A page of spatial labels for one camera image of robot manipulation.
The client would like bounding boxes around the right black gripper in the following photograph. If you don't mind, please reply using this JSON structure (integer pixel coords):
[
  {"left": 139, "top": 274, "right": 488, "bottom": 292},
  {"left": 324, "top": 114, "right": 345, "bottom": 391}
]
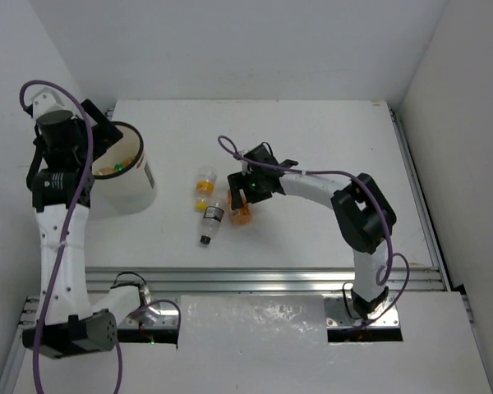
[{"left": 229, "top": 168, "right": 273, "bottom": 208}]

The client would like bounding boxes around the orange juice bottle barcode label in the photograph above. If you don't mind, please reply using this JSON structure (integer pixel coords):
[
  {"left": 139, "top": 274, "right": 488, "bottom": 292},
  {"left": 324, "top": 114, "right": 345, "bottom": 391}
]
[{"left": 227, "top": 190, "right": 252, "bottom": 226}]

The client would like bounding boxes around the orange juice bottle floral label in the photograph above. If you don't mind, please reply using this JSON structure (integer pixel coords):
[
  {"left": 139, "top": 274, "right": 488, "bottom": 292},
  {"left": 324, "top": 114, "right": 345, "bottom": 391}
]
[{"left": 95, "top": 167, "right": 116, "bottom": 176}]

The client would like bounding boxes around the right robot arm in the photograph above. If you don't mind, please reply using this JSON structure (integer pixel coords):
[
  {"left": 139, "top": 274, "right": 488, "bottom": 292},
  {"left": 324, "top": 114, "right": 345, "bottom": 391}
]
[{"left": 228, "top": 144, "right": 397, "bottom": 319}]

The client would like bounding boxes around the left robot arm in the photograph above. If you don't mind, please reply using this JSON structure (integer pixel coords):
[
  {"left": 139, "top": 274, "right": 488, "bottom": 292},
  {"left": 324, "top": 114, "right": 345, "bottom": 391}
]
[{"left": 22, "top": 93, "right": 146, "bottom": 359}]

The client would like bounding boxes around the white bin with black rim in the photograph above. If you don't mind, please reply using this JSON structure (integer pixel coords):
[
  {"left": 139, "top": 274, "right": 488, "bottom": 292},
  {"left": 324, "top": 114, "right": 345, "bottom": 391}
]
[{"left": 93, "top": 121, "right": 157, "bottom": 214}]

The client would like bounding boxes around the clear bottle yellow label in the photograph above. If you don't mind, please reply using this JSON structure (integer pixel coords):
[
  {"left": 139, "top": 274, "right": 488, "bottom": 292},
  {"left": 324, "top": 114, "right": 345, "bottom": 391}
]
[{"left": 195, "top": 166, "right": 217, "bottom": 212}]

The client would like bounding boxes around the clear bottle black label front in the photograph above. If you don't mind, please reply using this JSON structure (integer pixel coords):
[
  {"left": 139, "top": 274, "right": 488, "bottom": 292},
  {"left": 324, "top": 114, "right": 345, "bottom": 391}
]
[{"left": 200, "top": 200, "right": 224, "bottom": 246}]

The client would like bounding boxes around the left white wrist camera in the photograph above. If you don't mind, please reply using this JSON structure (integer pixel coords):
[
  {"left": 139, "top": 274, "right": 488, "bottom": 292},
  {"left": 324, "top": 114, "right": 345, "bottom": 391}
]
[{"left": 31, "top": 87, "right": 65, "bottom": 121}]

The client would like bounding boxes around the aluminium front rail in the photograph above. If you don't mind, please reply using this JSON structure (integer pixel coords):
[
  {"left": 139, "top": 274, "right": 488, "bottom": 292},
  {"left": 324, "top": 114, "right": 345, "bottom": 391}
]
[{"left": 85, "top": 266, "right": 445, "bottom": 295}]

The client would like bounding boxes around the aluminium rail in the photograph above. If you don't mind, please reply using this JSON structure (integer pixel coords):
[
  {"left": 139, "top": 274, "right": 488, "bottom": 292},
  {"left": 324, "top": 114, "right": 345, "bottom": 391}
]
[
  {"left": 0, "top": 295, "right": 39, "bottom": 394},
  {"left": 389, "top": 107, "right": 453, "bottom": 291},
  {"left": 85, "top": 266, "right": 445, "bottom": 295}
]

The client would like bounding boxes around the right black base cable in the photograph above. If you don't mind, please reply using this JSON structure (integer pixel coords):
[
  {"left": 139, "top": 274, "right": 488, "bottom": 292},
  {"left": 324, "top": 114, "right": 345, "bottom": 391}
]
[{"left": 339, "top": 279, "right": 366, "bottom": 325}]

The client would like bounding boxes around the black base cable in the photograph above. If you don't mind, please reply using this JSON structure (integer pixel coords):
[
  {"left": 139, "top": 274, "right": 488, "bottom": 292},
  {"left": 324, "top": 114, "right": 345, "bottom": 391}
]
[
  {"left": 111, "top": 271, "right": 153, "bottom": 305},
  {"left": 339, "top": 279, "right": 366, "bottom": 325}
]

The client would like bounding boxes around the left black base cable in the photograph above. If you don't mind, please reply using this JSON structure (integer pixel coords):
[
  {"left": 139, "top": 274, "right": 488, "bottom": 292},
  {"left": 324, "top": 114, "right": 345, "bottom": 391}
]
[{"left": 111, "top": 271, "right": 153, "bottom": 305}]

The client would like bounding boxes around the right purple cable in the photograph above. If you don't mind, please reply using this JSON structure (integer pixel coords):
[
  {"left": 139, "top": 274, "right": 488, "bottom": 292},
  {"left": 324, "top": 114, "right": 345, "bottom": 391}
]
[{"left": 217, "top": 135, "right": 412, "bottom": 329}]

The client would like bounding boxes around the purple cable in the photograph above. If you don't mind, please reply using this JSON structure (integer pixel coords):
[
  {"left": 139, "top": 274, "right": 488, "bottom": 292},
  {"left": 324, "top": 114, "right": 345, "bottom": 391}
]
[
  {"left": 217, "top": 135, "right": 412, "bottom": 329},
  {"left": 19, "top": 80, "right": 182, "bottom": 394}
]

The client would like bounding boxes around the aluminium right side rail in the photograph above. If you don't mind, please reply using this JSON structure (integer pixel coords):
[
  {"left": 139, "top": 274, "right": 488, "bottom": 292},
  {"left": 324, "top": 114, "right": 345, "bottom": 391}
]
[{"left": 389, "top": 107, "right": 453, "bottom": 291}]

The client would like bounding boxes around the aluminium left side rail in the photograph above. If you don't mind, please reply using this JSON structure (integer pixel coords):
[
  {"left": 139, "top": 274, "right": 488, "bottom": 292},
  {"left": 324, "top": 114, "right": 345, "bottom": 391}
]
[{"left": 0, "top": 295, "right": 39, "bottom": 394}]

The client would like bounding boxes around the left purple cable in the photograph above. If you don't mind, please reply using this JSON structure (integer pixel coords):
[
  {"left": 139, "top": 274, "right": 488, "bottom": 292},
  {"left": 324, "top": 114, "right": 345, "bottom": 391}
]
[{"left": 19, "top": 80, "right": 182, "bottom": 394}]

